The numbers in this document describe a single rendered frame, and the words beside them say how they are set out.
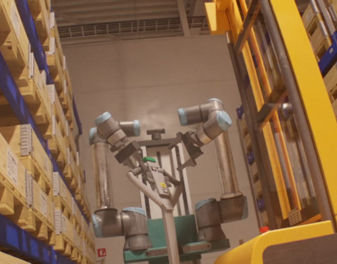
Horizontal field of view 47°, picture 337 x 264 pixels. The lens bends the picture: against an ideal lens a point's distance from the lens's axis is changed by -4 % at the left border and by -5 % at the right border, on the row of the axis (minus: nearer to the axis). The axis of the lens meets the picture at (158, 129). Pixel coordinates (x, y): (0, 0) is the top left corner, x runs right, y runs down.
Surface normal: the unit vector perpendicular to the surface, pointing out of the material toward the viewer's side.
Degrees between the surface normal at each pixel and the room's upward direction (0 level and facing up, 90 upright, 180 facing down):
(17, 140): 90
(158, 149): 90
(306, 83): 90
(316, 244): 90
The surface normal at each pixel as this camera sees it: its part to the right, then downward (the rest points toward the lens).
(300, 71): 0.06, -0.40
